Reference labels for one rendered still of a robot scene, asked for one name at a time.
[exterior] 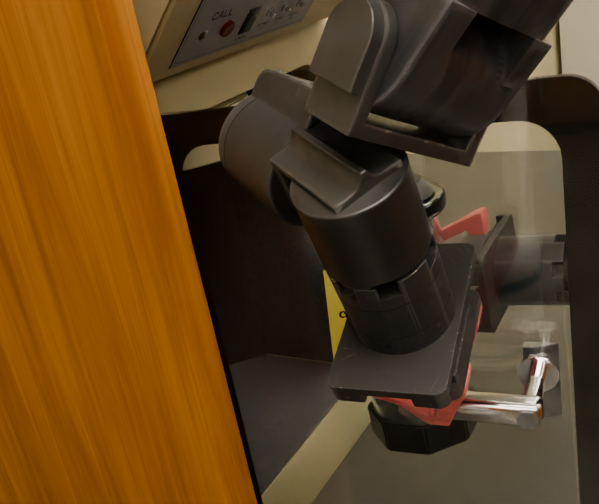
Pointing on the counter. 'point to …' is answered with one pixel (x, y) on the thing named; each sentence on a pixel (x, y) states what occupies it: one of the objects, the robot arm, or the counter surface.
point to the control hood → (168, 44)
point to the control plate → (226, 10)
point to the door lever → (526, 411)
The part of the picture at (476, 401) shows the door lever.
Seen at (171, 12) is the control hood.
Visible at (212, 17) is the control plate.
